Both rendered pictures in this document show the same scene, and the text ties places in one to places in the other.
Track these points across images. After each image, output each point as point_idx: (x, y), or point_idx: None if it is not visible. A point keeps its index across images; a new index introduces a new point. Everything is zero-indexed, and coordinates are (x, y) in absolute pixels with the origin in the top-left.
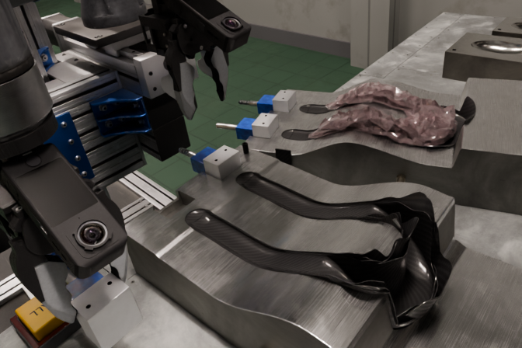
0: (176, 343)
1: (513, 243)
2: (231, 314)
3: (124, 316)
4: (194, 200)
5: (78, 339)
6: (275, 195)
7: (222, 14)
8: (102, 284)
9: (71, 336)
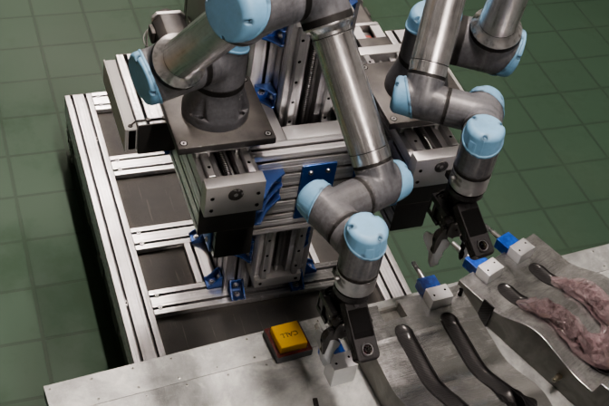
0: (355, 399)
1: None
2: (397, 402)
3: (347, 375)
4: (406, 316)
5: (299, 363)
6: (460, 343)
7: (480, 235)
8: (344, 355)
9: (295, 359)
